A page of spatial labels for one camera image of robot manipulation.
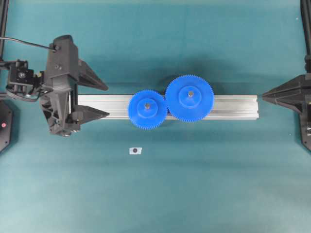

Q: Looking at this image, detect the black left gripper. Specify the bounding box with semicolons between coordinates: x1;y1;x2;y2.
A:
39;59;109;137

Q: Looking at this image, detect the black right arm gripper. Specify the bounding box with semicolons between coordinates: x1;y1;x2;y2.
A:
262;74;311;147

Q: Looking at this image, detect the small blue plastic gear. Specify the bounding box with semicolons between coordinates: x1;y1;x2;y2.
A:
127;90;168;130

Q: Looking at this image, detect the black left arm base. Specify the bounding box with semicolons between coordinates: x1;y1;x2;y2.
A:
0;100;13;152

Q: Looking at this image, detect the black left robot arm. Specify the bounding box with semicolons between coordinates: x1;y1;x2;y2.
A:
0;60;109;137

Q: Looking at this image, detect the large blue plastic gear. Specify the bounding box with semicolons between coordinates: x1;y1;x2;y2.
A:
165;75;214;123

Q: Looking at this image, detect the white paper marker tag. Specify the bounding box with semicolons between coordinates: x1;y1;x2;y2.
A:
129;147;142;155

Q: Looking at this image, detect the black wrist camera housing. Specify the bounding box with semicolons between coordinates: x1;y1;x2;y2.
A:
45;35;79;80

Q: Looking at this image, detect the aluminium extrusion rail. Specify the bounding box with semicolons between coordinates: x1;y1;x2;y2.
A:
78;95;259;120

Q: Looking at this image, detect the black frame post right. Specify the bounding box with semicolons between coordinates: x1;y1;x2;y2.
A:
300;0;311;73

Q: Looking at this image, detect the black frame post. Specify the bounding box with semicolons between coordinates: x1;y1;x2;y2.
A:
0;0;9;60
300;0;311;73

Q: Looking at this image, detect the black camera cable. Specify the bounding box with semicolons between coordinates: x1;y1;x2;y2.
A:
0;36;59;51

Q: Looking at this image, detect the black frame post left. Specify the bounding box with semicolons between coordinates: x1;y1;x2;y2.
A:
0;0;9;60

